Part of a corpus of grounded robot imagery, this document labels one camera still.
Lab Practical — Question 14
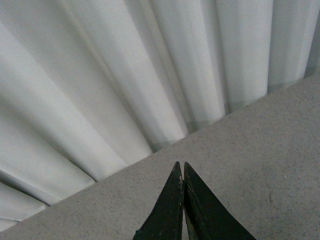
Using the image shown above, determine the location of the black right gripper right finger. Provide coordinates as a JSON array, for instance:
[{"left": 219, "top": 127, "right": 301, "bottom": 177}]
[{"left": 184, "top": 162, "right": 254, "bottom": 240}]

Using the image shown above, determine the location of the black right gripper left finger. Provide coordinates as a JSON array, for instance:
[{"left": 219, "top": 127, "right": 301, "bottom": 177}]
[{"left": 133, "top": 161, "right": 184, "bottom": 240}]

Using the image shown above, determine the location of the white curtain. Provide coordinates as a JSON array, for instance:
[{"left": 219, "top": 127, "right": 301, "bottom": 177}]
[{"left": 0, "top": 0, "right": 320, "bottom": 230}]

